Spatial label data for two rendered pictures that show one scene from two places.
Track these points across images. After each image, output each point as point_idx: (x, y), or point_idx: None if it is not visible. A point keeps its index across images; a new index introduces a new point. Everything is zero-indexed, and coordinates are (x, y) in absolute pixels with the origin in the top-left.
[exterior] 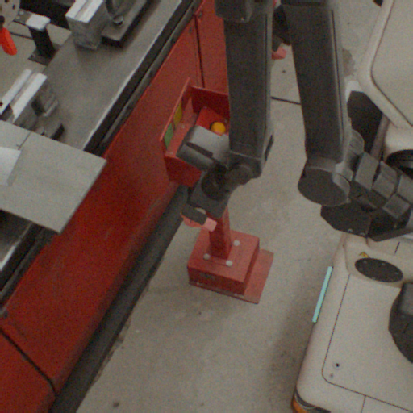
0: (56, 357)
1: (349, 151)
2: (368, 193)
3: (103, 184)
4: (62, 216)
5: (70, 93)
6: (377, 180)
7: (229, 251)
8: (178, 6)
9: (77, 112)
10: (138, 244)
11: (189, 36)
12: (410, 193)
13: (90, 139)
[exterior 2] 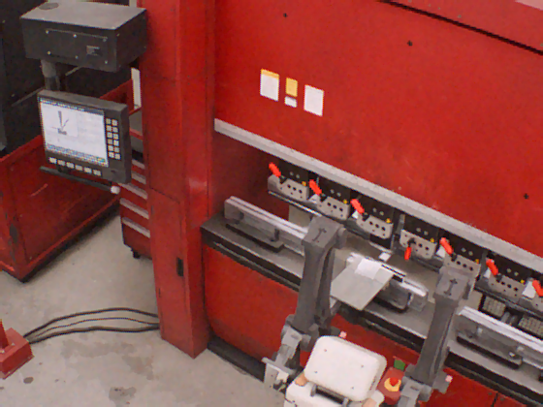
0: (307, 359)
1: (300, 334)
2: (281, 345)
3: (385, 351)
4: (331, 292)
5: (426, 317)
6: (285, 345)
7: None
8: (487, 369)
9: (412, 319)
10: None
11: (486, 394)
12: (278, 361)
13: (394, 324)
